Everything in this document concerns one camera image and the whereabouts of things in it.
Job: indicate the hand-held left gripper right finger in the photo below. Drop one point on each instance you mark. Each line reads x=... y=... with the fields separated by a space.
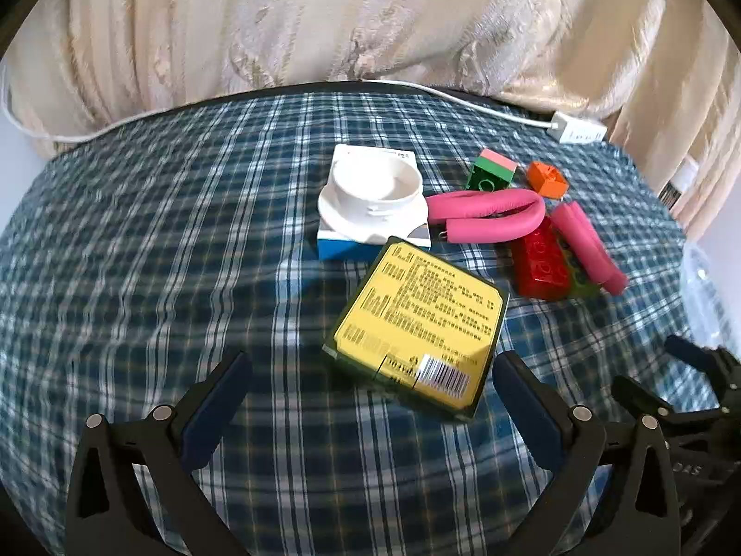
x=527 y=411

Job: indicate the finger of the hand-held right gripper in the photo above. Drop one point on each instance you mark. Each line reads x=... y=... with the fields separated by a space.
x=648 y=397
x=700 y=356

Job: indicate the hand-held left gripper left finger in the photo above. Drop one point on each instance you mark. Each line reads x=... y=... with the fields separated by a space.
x=214 y=411

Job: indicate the clear plastic bowl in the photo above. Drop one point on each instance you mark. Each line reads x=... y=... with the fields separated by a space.
x=703 y=295

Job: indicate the green blue-dotted toy block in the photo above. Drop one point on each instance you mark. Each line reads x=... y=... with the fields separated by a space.
x=580 y=285

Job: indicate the red toy block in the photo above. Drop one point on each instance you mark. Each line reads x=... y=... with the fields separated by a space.
x=538 y=266

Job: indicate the yellow green box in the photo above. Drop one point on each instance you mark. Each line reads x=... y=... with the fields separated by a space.
x=417 y=313

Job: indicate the straight pink foam curler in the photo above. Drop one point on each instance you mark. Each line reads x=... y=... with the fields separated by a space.
x=584 y=249

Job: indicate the white blue medicine box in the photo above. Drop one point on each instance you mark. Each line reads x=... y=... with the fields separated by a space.
x=336 y=249

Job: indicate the orange toy block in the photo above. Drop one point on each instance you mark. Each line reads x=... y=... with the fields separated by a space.
x=547 y=180

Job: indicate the green pink toy block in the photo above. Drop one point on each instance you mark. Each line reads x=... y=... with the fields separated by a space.
x=489 y=176

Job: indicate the white plastic cup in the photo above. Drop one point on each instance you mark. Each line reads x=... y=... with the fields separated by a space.
x=373 y=185

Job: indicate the blue plaid tablecloth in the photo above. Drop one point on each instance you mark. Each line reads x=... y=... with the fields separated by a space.
x=173 y=243

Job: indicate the plastic bottle behind table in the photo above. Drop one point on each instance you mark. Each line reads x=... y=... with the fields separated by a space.
x=685 y=176

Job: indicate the cream curtain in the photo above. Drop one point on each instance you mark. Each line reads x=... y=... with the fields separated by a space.
x=694 y=98
x=289 y=23

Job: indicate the white power strip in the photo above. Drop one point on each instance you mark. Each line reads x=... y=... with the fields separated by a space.
x=579 y=127

